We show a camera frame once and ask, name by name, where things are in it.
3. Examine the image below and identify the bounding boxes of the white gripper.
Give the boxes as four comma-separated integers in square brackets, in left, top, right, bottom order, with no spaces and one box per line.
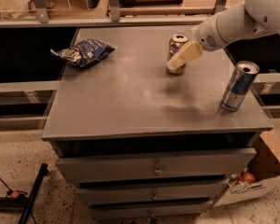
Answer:
[166,14,227,73]

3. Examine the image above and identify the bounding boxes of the orange soda can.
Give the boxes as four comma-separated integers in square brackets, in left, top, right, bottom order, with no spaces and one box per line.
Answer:
[166,34,189,75]

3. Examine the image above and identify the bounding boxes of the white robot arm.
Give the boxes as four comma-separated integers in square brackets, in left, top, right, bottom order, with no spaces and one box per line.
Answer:
[167,0,280,71]

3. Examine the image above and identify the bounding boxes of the silver blue energy drink can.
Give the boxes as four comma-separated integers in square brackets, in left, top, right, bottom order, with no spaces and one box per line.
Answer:
[221,61,259,111]

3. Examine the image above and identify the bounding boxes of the blue chip bag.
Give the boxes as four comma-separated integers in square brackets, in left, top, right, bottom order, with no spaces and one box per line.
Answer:
[50,38,115,68]

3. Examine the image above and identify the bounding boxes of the grey drawer cabinet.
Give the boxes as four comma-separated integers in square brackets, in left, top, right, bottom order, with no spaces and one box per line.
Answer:
[43,26,272,211]

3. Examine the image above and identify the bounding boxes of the top grey drawer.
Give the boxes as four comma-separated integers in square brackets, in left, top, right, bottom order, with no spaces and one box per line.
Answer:
[56,147,256,183]

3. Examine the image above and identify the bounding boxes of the grey drawer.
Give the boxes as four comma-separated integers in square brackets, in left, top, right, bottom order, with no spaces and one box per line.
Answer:
[56,147,256,183]
[91,201,213,220]
[76,180,227,205]

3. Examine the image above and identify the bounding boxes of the cardboard box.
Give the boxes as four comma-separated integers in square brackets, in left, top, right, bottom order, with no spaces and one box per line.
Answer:
[214,131,280,207]

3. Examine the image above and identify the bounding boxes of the orange item in box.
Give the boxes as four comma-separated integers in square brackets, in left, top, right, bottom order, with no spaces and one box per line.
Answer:
[240,170,256,184]

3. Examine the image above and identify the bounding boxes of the middle grey drawer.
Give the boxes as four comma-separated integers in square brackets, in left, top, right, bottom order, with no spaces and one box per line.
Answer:
[76,180,227,205]

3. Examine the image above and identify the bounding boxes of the bottom grey drawer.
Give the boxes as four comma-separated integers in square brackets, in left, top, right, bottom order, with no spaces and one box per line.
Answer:
[91,201,213,220]

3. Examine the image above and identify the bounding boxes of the black stand leg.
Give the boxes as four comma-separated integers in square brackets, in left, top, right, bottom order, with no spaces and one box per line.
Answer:
[18,163,49,224]

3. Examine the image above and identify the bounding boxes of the metal shelf rail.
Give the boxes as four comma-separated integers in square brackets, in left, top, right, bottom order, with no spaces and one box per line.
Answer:
[0,0,250,29]

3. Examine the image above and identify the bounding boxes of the black cable with orange clip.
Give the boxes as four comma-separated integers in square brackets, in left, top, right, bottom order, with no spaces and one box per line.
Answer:
[0,167,29,202]

